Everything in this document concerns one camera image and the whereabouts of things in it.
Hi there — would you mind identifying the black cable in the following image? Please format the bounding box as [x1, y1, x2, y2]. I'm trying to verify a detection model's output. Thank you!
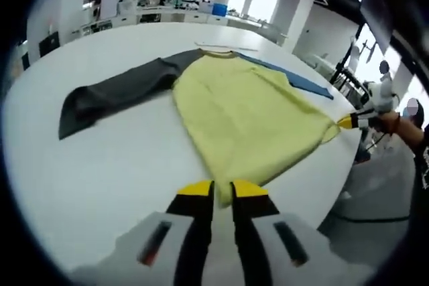
[338, 211, 412, 224]

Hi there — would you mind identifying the white pillar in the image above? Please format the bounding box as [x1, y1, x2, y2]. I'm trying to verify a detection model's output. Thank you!
[25, 0, 91, 66]
[278, 0, 316, 52]

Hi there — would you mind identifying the yellow blue grey garment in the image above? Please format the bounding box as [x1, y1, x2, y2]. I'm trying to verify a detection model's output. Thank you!
[58, 48, 343, 208]

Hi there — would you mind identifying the person's black printed shirt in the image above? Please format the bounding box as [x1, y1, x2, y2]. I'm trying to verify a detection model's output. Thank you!
[410, 138, 429, 233]

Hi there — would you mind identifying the black box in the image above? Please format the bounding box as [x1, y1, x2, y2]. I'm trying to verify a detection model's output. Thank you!
[38, 30, 60, 58]

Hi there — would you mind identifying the white lab counter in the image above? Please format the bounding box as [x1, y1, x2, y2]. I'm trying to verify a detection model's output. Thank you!
[72, 7, 289, 38]

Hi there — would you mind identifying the black tripod stand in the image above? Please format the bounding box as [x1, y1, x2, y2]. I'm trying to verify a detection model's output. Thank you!
[330, 24, 366, 99]

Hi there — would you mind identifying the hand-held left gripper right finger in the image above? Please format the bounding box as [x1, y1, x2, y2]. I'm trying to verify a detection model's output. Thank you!
[229, 178, 369, 286]

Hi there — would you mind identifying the person's right hand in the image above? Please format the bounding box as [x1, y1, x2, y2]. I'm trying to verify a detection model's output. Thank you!
[373, 111, 402, 137]

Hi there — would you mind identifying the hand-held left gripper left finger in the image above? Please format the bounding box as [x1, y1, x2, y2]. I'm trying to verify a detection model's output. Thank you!
[70, 180, 215, 286]

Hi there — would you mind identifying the bright window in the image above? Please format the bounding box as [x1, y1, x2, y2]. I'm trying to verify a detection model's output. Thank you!
[227, 0, 279, 22]

